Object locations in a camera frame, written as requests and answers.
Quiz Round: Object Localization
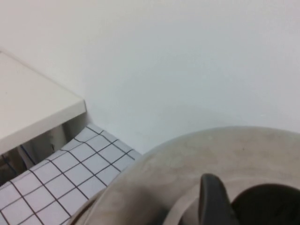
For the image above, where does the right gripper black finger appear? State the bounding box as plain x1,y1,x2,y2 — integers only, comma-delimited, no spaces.
198,173,238,225

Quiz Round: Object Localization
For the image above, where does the stainless steel lid black knob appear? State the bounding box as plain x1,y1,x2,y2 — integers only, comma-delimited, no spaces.
70,126,300,225

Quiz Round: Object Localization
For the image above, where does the white black-grid checked tablecloth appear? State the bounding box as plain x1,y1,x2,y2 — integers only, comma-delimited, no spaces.
0,125,143,225

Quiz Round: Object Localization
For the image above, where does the white furniture panel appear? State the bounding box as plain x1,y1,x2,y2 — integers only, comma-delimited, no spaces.
0,50,85,157

